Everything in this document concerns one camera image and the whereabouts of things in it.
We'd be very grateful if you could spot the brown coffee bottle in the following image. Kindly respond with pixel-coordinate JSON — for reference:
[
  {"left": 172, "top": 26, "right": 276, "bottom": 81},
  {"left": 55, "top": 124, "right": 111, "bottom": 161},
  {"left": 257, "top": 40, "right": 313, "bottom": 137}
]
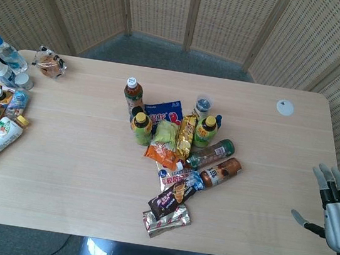
[{"left": 197, "top": 153, "right": 244, "bottom": 194}]

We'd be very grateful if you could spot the silver foil snack packet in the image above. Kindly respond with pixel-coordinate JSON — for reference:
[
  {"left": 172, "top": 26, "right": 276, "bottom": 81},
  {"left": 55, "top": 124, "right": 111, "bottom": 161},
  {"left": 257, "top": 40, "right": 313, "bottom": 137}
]
[{"left": 138, "top": 197, "right": 194, "bottom": 244}]

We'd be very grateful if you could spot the black snack packet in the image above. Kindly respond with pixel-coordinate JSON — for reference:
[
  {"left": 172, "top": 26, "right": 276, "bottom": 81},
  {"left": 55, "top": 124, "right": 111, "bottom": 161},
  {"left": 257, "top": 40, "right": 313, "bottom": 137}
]
[{"left": 145, "top": 177, "right": 198, "bottom": 227}]

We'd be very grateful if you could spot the white and blue snack packet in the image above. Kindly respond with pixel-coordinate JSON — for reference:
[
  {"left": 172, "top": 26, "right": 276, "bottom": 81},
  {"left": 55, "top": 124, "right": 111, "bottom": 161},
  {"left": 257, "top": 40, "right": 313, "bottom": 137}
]
[{"left": 154, "top": 160, "right": 208, "bottom": 197}]

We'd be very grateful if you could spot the blue yogurt pouch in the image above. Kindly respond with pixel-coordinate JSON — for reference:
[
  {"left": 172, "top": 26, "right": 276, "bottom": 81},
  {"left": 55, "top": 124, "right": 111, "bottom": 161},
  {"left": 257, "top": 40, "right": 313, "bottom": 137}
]
[{"left": 4, "top": 87, "right": 32, "bottom": 120}]

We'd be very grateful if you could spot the orange box with brown bottle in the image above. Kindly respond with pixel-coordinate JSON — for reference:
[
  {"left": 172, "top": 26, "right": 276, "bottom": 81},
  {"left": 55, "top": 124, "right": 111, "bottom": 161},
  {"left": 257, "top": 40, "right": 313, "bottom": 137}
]
[{"left": 0, "top": 85, "right": 16, "bottom": 110}]

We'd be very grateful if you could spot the water bottle with white cap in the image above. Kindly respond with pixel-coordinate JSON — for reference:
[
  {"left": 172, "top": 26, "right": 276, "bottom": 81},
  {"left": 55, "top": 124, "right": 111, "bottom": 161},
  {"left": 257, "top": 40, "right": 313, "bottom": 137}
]
[{"left": 0, "top": 59, "right": 22, "bottom": 90}]

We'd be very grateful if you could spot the small white capped bottle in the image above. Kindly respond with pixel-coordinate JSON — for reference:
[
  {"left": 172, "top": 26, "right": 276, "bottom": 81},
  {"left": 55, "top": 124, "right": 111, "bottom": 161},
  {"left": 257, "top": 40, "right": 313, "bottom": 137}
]
[{"left": 13, "top": 71, "right": 36, "bottom": 92}]

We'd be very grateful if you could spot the white round lid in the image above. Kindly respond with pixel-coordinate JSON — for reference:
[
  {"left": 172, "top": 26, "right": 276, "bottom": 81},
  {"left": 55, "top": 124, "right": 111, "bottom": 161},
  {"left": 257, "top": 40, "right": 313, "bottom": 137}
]
[{"left": 274, "top": 98, "right": 297, "bottom": 118}]

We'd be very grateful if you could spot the water bottle with blue cap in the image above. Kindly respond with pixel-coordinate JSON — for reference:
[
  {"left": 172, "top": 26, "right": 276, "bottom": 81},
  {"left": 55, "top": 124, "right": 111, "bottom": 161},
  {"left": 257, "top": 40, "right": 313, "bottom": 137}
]
[{"left": 0, "top": 35, "right": 33, "bottom": 75}]

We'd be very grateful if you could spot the clear bag of cookies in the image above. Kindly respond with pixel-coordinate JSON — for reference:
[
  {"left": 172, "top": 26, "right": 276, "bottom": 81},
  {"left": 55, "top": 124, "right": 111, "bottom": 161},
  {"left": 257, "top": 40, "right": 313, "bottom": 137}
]
[{"left": 30, "top": 45, "right": 71, "bottom": 81}]

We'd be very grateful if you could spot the brown bottle with green cap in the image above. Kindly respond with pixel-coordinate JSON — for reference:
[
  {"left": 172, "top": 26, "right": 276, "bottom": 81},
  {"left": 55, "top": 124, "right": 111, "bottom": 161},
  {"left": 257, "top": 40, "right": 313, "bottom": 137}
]
[{"left": 184, "top": 134, "right": 237, "bottom": 175}]

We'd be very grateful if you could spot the green tea bottle yellow cap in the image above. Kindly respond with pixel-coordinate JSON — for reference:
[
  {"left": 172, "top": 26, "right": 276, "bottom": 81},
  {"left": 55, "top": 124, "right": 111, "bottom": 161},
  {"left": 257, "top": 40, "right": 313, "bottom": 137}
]
[
  {"left": 192, "top": 113, "right": 221, "bottom": 151},
  {"left": 127, "top": 109, "right": 156, "bottom": 148}
]

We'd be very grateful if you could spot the gold snack bar packet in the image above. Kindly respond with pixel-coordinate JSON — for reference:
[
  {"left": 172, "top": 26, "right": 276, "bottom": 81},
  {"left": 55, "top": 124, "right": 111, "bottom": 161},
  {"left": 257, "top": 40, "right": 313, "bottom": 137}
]
[{"left": 173, "top": 112, "right": 199, "bottom": 163}]

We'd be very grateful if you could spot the clear cup with blue lid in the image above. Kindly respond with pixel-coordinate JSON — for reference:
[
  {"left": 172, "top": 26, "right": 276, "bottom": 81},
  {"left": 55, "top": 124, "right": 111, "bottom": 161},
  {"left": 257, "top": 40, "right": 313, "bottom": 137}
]
[{"left": 192, "top": 93, "right": 216, "bottom": 122}]

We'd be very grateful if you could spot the brown tea bottle white cap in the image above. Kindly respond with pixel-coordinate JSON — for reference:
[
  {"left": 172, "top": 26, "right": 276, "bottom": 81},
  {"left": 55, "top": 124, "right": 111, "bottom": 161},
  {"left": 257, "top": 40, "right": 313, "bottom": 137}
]
[{"left": 120, "top": 76, "right": 149, "bottom": 119}]

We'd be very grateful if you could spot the orange snack bag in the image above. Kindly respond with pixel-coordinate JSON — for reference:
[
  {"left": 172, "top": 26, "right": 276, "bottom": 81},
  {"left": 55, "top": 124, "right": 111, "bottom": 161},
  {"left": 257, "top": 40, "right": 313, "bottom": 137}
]
[{"left": 142, "top": 139, "right": 189, "bottom": 173}]

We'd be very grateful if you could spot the light green snack bag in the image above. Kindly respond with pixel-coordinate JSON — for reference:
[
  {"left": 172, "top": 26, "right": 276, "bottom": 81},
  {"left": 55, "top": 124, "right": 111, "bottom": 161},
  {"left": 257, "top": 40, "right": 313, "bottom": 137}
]
[{"left": 150, "top": 118, "right": 181, "bottom": 152}]

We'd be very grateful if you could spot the blue snack bag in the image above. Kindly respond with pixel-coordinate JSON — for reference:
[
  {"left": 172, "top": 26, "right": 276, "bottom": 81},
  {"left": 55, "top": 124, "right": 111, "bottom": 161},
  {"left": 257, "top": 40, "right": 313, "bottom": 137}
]
[{"left": 142, "top": 95, "right": 185, "bottom": 130}]

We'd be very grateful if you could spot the bamboo folding screen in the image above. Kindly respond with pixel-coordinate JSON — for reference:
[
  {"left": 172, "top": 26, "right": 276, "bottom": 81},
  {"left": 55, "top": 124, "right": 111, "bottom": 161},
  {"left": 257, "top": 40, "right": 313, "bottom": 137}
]
[{"left": 0, "top": 0, "right": 340, "bottom": 203}]

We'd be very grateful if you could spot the black floor cable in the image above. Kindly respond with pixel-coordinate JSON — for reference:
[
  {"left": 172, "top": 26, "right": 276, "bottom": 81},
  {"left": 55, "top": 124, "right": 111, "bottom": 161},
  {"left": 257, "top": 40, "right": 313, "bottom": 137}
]
[{"left": 50, "top": 232, "right": 75, "bottom": 255}]

